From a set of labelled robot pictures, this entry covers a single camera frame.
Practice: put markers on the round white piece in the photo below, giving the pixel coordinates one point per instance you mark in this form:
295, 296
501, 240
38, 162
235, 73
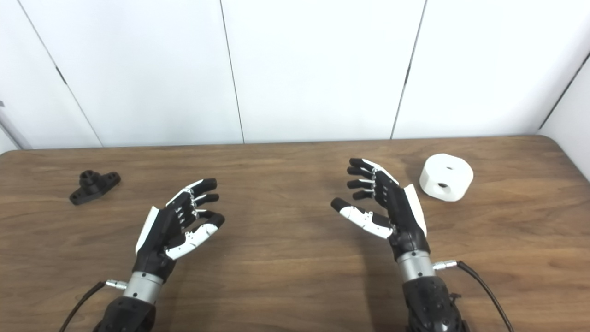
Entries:
454, 177

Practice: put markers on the black holder with flange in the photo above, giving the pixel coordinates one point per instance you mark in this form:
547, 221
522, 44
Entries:
94, 186

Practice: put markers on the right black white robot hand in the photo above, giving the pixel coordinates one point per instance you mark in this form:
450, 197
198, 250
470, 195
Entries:
404, 216

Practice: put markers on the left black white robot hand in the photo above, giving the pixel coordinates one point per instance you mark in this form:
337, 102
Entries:
159, 233

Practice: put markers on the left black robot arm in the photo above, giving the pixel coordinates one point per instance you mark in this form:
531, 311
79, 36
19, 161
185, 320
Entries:
126, 309

